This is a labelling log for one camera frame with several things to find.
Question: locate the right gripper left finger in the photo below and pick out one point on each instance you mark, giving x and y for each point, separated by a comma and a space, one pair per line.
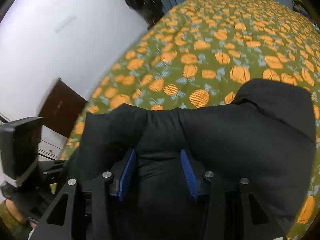
86, 210

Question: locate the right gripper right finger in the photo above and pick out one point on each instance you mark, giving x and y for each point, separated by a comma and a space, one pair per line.
228, 208

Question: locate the dark brown wooden furniture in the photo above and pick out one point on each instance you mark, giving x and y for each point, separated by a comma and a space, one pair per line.
60, 108

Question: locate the white drawer unit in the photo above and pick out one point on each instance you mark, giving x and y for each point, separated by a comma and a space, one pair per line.
51, 144

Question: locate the green orange leaf bedspread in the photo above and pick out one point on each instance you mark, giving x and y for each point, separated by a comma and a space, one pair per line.
202, 51

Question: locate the black puffer jacket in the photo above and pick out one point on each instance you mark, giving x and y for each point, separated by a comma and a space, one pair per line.
266, 134

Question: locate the person's left hand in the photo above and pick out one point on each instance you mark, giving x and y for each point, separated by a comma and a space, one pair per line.
15, 212

